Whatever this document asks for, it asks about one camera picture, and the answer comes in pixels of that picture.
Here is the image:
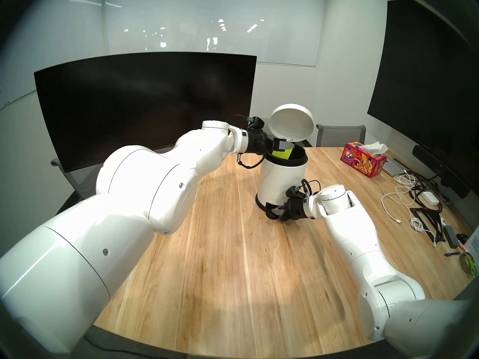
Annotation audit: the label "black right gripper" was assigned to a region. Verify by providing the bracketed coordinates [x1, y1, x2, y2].
[268, 197, 311, 222]

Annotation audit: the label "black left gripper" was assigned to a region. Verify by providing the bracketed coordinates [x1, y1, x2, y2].
[246, 128, 295, 156]

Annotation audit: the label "black trash can pedal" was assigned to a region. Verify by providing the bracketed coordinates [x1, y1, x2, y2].
[265, 203, 287, 220]

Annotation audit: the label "white trash can lid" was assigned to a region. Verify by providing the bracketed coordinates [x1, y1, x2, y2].
[268, 104, 315, 142]

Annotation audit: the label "white pedal trash can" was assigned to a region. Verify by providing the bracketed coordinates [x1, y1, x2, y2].
[256, 141, 308, 210]

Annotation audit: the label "curved black computer monitor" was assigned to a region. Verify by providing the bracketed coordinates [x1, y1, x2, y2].
[34, 52, 258, 173]

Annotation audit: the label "grey mesh office chair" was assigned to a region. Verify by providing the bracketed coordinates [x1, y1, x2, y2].
[316, 124, 366, 148]

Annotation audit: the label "pink patterned tissue box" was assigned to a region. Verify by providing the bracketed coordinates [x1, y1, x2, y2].
[340, 141, 388, 178]

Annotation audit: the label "silver laptop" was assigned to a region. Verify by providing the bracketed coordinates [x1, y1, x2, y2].
[382, 154, 408, 177]

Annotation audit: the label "black triangular stand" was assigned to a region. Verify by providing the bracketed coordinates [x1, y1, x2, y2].
[410, 207, 448, 243]

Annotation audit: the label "grey adapter hub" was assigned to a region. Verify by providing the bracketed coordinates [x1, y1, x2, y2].
[444, 225, 461, 249]

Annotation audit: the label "white paper sign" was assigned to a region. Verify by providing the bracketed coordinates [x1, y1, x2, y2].
[466, 227, 479, 263]

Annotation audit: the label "black right wrist cables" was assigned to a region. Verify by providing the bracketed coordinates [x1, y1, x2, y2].
[299, 179, 321, 198]

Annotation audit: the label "black left gripper cable loop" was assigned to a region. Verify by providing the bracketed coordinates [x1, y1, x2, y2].
[236, 153, 267, 170]

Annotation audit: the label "glass wall whiteboard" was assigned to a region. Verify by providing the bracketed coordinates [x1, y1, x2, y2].
[104, 0, 325, 67]

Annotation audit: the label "long white charging cable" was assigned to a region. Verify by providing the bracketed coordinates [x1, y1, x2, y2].
[381, 173, 417, 225]

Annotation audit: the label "black cable tangle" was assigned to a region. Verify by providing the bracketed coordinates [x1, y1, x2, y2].
[410, 171, 446, 213]

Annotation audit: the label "coiled white cable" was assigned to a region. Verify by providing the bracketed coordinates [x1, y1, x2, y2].
[410, 217, 437, 247]

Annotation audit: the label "large black wall television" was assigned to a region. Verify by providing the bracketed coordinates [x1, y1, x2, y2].
[367, 0, 479, 179]

